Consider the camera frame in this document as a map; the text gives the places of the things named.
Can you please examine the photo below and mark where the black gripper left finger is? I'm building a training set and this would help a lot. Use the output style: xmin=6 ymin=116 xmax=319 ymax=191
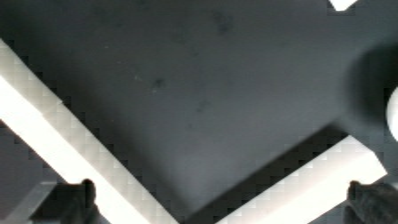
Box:
xmin=29 ymin=179 xmax=97 ymax=224

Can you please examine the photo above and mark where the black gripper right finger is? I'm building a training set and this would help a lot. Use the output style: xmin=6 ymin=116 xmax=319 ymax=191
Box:
xmin=342 ymin=181 xmax=398 ymax=224

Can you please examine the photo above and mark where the white lamp bulb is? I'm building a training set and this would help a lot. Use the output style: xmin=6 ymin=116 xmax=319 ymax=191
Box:
xmin=385 ymin=87 xmax=398 ymax=141

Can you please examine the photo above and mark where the white marker sheet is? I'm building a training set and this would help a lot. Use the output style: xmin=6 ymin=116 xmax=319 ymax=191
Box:
xmin=328 ymin=0 xmax=356 ymax=12

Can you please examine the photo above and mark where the white right fence rail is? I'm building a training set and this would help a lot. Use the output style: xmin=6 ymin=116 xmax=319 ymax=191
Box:
xmin=214 ymin=136 xmax=387 ymax=224

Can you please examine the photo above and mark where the white fence rail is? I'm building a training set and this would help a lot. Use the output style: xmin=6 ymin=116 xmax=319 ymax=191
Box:
xmin=214 ymin=136 xmax=387 ymax=224
xmin=0 ymin=40 xmax=177 ymax=224

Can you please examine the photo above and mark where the white front fence rail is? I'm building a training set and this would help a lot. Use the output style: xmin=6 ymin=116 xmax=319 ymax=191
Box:
xmin=0 ymin=40 xmax=177 ymax=224

